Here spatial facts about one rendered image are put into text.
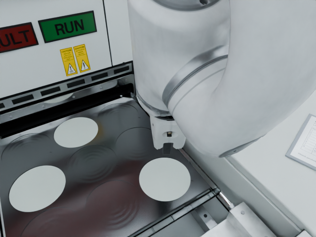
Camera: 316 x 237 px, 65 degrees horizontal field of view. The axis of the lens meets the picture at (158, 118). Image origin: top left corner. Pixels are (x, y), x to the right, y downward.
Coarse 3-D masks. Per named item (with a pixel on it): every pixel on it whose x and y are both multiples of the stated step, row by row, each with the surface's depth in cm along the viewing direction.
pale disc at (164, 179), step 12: (144, 168) 50; (156, 168) 50; (168, 168) 50; (180, 168) 50; (144, 180) 48; (156, 180) 48; (168, 180) 48; (180, 180) 48; (156, 192) 46; (168, 192) 46; (180, 192) 46
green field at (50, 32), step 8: (72, 16) 53; (80, 16) 54; (88, 16) 54; (48, 24) 51; (56, 24) 52; (64, 24) 53; (72, 24) 54; (80, 24) 55; (88, 24) 55; (48, 32) 52; (56, 32) 53; (64, 32) 54; (72, 32) 55; (80, 32) 56; (48, 40) 53
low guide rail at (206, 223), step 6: (186, 204) 52; (198, 210) 49; (204, 210) 49; (198, 216) 48; (204, 216) 48; (210, 216) 48; (198, 222) 49; (204, 222) 47; (210, 222) 47; (216, 222) 47; (204, 228) 48; (210, 228) 46
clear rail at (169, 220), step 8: (208, 192) 46; (216, 192) 46; (200, 200) 44; (208, 200) 45; (192, 208) 44; (168, 216) 42; (176, 216) 42; (160, 224) 41; (168, 224) 42; (144, 232) 40; (152, 232) 40
